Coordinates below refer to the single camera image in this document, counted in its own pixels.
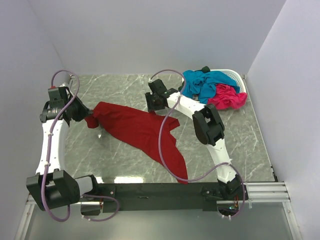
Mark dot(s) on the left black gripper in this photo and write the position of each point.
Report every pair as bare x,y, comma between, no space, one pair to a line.
84,111

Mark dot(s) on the red t-shirt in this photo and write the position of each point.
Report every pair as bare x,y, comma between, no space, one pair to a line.
141,129

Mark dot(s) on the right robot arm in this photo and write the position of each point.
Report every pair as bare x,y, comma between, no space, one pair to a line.
209,130

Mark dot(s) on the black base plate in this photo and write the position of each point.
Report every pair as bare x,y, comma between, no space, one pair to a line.
164,196

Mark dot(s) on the white laundry basket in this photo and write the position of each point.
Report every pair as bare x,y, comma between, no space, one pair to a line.
235,77

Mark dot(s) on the pink t-shirt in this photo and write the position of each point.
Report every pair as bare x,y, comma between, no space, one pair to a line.
226,97

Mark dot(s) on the blue t-shirt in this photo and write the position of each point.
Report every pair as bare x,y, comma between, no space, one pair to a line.
202,83

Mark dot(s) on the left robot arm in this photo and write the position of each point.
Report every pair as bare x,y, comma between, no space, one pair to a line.
51,183

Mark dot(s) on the dark green garment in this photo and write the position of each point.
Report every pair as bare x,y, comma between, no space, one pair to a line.
205,69

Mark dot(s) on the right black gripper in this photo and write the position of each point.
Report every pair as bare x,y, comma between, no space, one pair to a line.
150,106

